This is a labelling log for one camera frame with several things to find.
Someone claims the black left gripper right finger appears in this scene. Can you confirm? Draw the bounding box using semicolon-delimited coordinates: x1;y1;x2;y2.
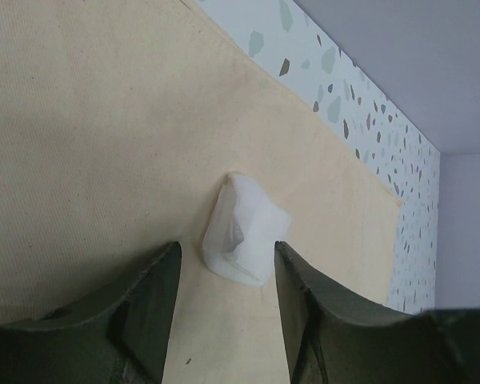
274;242;480;383

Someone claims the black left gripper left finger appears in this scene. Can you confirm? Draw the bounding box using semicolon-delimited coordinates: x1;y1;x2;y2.
0;242;182;383

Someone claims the white gauze pad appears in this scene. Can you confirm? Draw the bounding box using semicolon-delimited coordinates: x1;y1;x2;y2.
202;173;292;286

